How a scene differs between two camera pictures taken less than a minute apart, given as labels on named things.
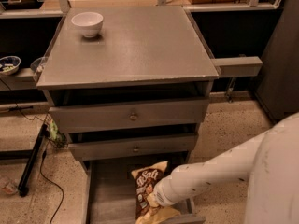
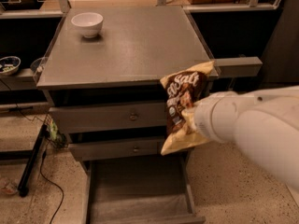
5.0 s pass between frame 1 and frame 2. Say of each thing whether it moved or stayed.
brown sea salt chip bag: moved
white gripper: moved
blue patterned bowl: stayed
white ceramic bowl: stayed
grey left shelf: stayed
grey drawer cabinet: stayed
